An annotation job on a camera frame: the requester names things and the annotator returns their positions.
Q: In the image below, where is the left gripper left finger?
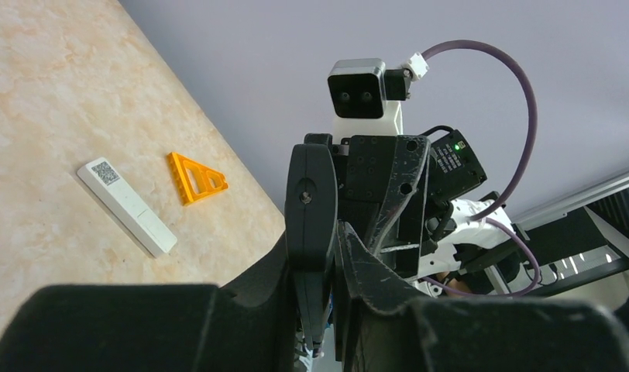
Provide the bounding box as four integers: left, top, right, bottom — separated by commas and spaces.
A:
0, 239, 296, 371

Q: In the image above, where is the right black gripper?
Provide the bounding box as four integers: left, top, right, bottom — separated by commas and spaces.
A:
284, 133, 431, 351

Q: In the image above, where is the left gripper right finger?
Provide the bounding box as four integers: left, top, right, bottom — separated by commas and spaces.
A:
336, 222, 629, 371

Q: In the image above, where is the white remote control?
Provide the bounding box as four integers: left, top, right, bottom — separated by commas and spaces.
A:
77, 157, 177, 258

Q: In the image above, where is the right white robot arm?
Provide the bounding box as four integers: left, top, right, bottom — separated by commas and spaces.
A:
284, 130, 513, 351

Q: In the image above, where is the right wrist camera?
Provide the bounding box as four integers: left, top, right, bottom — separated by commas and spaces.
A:
327, 58, 413, 143

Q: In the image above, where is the yellow triangle frame toy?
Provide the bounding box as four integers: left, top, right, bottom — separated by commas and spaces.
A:
166, 152, 229, 206

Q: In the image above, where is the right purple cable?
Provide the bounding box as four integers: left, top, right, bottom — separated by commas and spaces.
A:
404, 40, 542, 298

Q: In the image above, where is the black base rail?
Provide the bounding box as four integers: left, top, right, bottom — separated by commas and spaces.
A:
524, 188, 629, 298

